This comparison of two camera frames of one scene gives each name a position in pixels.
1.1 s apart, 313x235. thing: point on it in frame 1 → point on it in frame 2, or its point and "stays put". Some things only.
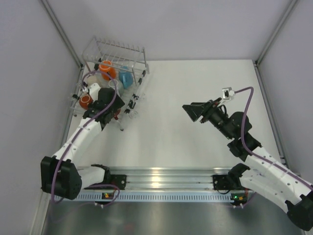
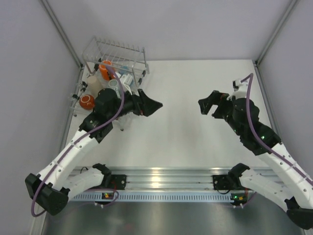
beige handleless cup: (92, 80) stays put
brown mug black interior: (84, 101) stays put
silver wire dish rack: (107, 65) stays put
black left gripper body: (113, 109) → (140, 105)
